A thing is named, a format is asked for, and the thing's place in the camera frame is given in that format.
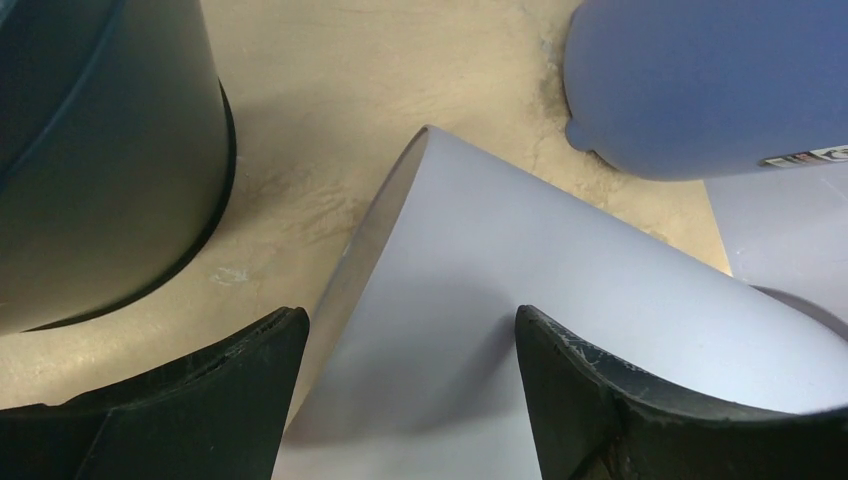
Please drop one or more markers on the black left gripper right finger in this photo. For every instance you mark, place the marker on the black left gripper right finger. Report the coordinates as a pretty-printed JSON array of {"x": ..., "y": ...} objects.
[{"x": 596, "y": 416}]

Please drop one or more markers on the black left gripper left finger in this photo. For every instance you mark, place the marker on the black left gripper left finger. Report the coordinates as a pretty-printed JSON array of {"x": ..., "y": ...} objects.
[{"x": 216, "y": 413}]

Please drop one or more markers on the white grey cylindrical bin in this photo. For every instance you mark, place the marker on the white grey cylindrical bin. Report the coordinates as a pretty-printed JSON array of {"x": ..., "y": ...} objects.
[{"x": 424, "y": 382}]

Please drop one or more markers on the blue plastic bucket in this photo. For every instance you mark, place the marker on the blue plastic bucket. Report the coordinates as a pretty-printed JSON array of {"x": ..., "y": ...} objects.
[{"x": 685, "y": 90}]

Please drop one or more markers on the dark navy cylindrical bin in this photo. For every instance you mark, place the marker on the dark navy cylindrical bin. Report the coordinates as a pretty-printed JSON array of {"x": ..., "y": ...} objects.
[{"x": 118, "y": 154}]

